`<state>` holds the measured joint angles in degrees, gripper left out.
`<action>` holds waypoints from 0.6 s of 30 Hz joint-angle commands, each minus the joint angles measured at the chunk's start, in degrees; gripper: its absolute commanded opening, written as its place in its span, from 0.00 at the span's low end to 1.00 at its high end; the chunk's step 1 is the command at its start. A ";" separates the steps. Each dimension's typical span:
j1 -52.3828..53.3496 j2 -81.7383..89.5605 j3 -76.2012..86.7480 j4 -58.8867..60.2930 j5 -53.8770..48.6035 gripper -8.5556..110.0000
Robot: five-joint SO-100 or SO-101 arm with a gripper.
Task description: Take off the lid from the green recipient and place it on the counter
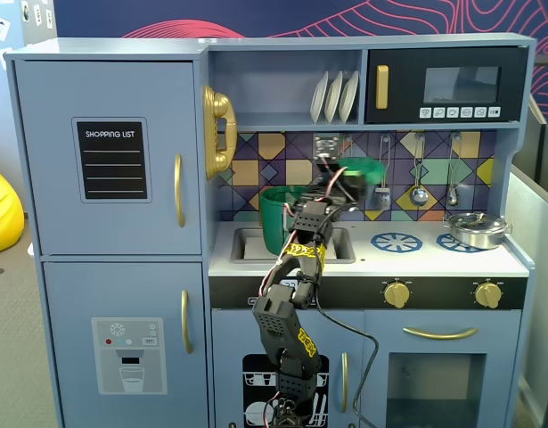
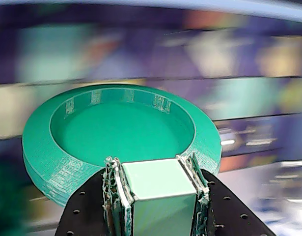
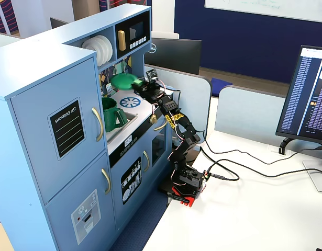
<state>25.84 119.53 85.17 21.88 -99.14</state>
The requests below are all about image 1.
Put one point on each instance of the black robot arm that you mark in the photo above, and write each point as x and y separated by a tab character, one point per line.
278	321

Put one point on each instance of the black microwave door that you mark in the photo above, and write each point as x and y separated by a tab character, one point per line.
403	58

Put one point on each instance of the blue freezer door with dispenser print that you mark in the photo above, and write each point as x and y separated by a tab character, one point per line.
68	290

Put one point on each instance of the white toy plate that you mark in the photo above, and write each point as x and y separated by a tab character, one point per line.
349	96
333	98
318	100

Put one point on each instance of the large blue fridge door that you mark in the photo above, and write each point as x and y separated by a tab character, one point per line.
46	214

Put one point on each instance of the gold stove knob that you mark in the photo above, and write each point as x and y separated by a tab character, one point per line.
397	294
488	295

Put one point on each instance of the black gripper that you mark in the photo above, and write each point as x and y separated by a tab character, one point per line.
353	186

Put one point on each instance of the grey toy sink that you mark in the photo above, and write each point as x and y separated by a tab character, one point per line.
345	245

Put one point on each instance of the metal slotted spatula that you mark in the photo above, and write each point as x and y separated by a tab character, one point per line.
382	199

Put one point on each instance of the blue oven door with window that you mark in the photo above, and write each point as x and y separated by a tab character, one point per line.
389	379

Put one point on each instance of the metal ladle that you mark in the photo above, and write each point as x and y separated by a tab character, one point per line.
419	196

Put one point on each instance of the grey partition panel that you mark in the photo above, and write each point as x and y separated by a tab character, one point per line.
536	249

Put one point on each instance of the black shopping list board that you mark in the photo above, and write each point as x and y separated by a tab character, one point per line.
111	169

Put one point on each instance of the blue toy kitchen unit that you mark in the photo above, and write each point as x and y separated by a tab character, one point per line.
273	46

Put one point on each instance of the steel toy pot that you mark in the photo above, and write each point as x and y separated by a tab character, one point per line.
478	238

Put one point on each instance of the small metal spoon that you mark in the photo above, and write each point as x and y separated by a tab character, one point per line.
453	196

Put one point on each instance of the steel pot lid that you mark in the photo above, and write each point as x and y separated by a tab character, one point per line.
471	220

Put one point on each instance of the yellow bean bag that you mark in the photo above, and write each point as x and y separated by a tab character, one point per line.
2	214

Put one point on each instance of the green ribbed container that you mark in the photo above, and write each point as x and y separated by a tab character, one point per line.
271	223

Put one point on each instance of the gold toy telephone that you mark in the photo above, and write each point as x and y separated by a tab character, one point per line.
218	107

